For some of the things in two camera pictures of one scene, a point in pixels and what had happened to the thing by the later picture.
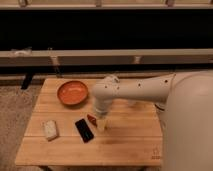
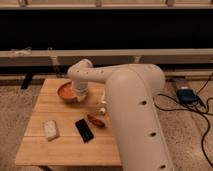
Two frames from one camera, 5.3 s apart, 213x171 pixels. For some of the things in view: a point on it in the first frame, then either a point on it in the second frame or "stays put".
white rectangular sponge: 51,129 stays put
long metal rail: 192,56 stays put
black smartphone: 84,131 stays put
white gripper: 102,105 → 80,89
